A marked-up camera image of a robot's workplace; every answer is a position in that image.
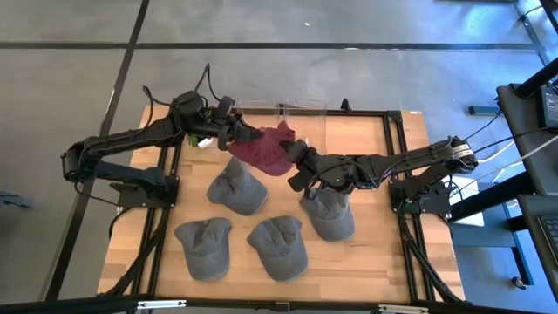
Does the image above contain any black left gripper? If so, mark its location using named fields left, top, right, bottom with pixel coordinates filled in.
left=202, top=96, right=265, bottom=152

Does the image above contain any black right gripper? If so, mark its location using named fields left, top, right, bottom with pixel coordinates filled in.
left=278, top=139, right=326, bottom=193

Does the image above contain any dark red cap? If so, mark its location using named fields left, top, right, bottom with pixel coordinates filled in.
left=228, top=120, right=303, bottom=177

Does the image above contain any grey cap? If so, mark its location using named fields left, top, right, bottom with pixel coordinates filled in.
left=206, top=155, right=269, bottom=217
left=246, top=215, right=310, bottom=283
left=298, top=185, right=357, bottom=242
left=174, top=216, right=233, bottom=282

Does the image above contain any clear plastic bin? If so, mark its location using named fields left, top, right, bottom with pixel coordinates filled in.
left=235, top=99, right=285, bottom=132
left=282, top=99, right=328, bottom=152

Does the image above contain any black side desk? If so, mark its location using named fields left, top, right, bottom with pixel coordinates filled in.
left=448, top=56, right=558, bottom=223

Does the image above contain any black overhead rig bar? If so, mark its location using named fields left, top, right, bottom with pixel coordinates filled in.
left=0, top=294, right=558, bottom=314

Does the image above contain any black box on desk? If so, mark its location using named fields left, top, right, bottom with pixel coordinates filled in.
left=540, top=85, right=558, bottom=130

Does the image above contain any black laptop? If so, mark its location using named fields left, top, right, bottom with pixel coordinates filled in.
left=517, top=194, right=558, bottom=303

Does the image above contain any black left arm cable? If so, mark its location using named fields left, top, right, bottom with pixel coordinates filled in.
left=141, top=63, right=223, bottom=110

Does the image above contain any black table frame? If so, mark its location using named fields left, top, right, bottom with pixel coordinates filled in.
left=98, top=108, right=466, bottom=306

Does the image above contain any silver metal bracket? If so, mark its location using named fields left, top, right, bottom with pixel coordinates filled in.
left=136, top=299, right=187, bottom=311
left=378, top=304, right=429, bottom=314

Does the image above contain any white cable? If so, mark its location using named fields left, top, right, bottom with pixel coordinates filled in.
left=453, top=133, right=558, bottom=193

